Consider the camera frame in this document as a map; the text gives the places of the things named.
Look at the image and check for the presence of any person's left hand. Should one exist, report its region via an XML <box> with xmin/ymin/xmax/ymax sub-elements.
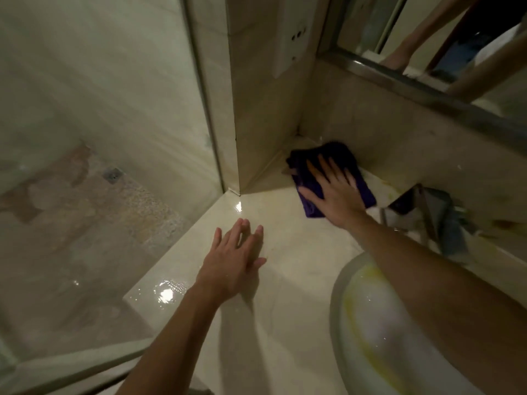
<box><xmin>194</xmin><ymin>218</ymin><xmax>268</xmax><ymax>304</ymax></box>

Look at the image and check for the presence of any person's right hand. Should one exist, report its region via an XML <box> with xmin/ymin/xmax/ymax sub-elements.
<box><xmin>298</xmin><ymin>155</ymin><xmax>369</xmax><ymax>232</ymax></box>

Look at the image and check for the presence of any purple cleaning cloth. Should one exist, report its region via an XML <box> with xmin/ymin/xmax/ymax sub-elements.
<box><xmin>286</xmin><ymin>140</ymin><xmax>377</xmax><ymax>219</ymax></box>

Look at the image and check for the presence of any person's right forearm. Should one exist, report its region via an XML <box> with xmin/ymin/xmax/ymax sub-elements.
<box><xmin>347</xmin><ymin>213</ymin><xmax>527</xmax><ymax>395</ymax></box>

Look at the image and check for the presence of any person's left forearm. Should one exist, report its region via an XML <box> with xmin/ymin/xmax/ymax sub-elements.
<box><xmin>115</xmin><ymin>283</ymin><xmax>223</xmax><ymax>395</ymax></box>

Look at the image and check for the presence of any chrome faucet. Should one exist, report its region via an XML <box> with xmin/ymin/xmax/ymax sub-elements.
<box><xmin>378</xmin><ymin>184</ymin><xmax>473</xmax><ymax>260</ymax></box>

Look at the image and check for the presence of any white sink basin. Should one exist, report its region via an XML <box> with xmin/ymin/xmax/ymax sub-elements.
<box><xmin>329</xmin><ymin>250</ymin><xmax>486</xmax><ymax>395</ymax></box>

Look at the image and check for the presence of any glass shower panel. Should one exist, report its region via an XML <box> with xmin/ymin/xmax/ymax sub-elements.
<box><xmin>0</xmin><ymin>0</ymin><xmax>226</xmax><ymax>395</ymax></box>

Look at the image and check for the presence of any white wall socket plate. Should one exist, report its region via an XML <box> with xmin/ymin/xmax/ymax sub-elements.
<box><xmin>273</xmin><ymin>0</ymin><xmax>328</xmax><ymax>79</ymax></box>

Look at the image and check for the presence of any metal-framed wall mirror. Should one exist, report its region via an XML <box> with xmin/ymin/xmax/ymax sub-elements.
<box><xmin>316</xmin><ymin>0</ymin><xmax>527</xmax><ymax>145</ymax></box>

